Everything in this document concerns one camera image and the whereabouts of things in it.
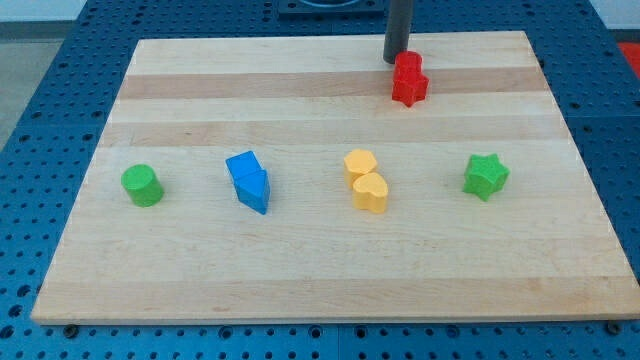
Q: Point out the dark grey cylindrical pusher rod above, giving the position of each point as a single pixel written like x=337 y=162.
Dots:
x=398 y=28

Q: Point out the red star block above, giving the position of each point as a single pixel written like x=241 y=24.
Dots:
x=409 y=87

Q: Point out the yellow heart block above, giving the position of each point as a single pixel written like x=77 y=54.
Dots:
x=370 y=192

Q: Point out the green star block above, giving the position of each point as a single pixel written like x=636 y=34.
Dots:
x=484 y=175

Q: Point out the red round block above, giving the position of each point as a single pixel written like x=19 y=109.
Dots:
x=408 y=62

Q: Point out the yellow hexagon block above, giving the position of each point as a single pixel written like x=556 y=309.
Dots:
x=357 y=163

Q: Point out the blue cube block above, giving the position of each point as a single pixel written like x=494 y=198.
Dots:
x=242 y=165

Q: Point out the blue triangle block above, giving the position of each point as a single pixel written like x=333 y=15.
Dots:
x=253 y=190

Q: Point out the wooden board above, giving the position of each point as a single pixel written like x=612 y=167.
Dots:
x=541 y=249

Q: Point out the green cylinder block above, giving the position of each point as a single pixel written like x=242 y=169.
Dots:
x=142 y=185

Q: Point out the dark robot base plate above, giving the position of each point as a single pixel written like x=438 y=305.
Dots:
x=294 y=8

